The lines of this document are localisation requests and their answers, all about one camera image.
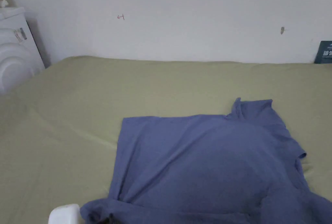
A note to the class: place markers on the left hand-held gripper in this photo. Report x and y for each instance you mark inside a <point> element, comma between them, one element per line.
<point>63,213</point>

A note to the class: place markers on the dark blue shirt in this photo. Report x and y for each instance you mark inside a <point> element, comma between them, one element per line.
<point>207,166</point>

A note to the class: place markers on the bed with pale green sheet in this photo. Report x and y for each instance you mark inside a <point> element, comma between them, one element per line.
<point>77,109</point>

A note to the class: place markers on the white washing machine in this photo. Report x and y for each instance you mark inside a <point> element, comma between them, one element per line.
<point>13,52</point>

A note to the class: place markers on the dark green box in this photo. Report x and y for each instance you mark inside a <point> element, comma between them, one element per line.
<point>324,52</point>

